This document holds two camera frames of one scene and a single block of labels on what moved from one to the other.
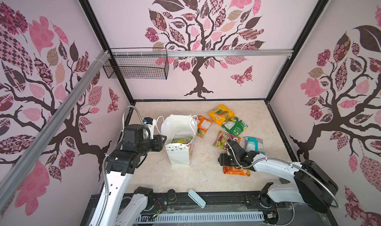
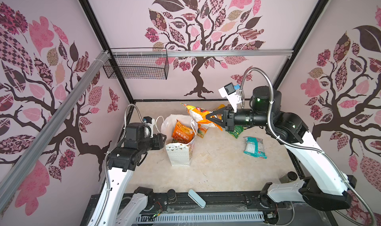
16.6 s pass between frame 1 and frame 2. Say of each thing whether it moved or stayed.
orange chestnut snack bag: moved
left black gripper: stayed
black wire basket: stayed
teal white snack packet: stayed
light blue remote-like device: stayed
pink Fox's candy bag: moved
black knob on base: stayed
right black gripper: moved
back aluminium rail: stayed
